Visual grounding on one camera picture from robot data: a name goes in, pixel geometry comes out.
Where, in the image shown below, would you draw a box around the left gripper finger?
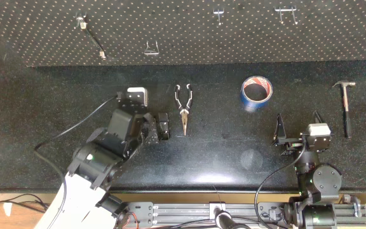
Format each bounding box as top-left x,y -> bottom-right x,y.
156,111 -> 172,141

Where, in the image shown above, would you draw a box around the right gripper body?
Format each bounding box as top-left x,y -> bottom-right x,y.
271,136 -> 305,156

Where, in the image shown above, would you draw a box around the black and white pliers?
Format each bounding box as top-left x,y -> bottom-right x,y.
173,83 -> 194,137

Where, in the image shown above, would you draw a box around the roll of blue tape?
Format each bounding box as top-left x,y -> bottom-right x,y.
240,75 -> 274,112

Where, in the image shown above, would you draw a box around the black pegboard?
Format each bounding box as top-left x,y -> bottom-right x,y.
0,0 -> 366,68

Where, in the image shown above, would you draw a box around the hammer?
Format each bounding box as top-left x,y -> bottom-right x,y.
332,80 -> 356,139

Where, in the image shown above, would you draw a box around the metal hook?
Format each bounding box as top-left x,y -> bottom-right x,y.
74,12 -> 87,25
212,8 -> 225,25
273,6 -> 299,25
143,40 -> 161,57

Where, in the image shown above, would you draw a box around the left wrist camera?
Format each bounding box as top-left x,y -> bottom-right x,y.
126,87 -> 149,108

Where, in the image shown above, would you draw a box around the mounting rail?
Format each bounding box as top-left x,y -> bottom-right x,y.
116,193 -> 366,229

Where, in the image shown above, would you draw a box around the thin black cable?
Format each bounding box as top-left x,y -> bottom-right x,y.
0,193 -> 50,214

